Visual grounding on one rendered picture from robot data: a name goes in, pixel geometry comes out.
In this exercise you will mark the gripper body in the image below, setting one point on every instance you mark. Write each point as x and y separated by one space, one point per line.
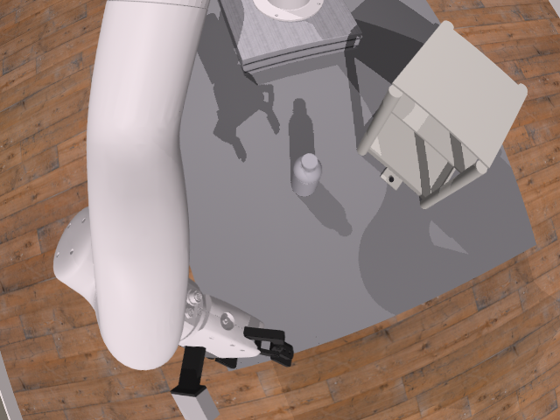
219 327

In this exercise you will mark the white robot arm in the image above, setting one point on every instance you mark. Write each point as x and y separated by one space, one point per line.
137 226

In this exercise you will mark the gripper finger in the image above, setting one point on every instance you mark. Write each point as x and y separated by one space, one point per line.
276 339
228 362

